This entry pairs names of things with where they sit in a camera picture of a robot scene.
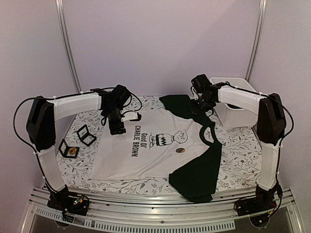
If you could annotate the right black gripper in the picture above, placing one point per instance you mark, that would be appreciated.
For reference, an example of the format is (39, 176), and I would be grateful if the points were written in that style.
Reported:
(201, 106)

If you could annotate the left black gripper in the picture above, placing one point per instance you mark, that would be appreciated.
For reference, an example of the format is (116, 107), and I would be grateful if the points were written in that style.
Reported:
(116, 129)

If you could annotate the white green raglan t-shirt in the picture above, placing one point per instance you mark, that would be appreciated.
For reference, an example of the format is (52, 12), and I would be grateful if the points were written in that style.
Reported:
(148, 149)

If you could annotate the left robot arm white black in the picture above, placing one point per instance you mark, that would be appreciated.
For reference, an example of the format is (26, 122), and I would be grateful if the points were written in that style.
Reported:
(45, 112)

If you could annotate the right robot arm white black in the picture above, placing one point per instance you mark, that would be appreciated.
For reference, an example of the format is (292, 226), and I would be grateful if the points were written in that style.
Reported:
(270, 123)

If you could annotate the yellow round brooch brown flowers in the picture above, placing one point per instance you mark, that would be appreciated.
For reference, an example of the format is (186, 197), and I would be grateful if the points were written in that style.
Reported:
(72, 150)

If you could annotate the black display box far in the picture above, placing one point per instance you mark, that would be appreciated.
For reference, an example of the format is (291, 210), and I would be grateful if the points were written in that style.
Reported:
(85, 136)

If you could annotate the black display box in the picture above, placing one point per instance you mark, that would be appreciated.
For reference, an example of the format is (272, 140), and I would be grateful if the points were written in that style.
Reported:
(85, 136)
(67, 151)

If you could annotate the white plastic bin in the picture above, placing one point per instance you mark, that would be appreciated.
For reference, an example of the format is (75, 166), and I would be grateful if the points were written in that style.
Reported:
(230, 115)

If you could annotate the black display box near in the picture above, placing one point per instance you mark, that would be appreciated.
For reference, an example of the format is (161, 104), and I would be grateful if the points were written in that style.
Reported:
(67, 151)

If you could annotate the floral patterned table mat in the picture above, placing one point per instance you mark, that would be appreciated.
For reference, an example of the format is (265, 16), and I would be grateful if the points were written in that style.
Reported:
(239, 168)

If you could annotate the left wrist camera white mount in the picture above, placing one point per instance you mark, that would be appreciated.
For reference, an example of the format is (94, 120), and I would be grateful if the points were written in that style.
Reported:
(130, 116)

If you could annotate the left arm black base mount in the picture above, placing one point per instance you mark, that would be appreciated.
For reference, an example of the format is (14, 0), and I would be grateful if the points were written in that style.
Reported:
(71, 203)

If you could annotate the aluminium front rail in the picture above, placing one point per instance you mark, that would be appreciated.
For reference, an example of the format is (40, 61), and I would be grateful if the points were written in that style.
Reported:
(134, 213)

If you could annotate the right aluminium frame post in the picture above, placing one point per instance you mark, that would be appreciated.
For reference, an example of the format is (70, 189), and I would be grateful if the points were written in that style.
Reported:
(256, 41)

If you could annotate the aluminium frame post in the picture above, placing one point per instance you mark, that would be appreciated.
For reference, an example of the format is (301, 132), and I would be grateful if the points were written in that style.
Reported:
(256, 41)
(66, 43)

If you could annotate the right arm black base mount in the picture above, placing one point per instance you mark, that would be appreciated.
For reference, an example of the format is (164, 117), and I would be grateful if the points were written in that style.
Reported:
(263, 200)

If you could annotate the left aluminium frame post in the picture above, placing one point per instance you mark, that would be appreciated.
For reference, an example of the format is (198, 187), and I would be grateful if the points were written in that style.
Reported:
(66, 43)

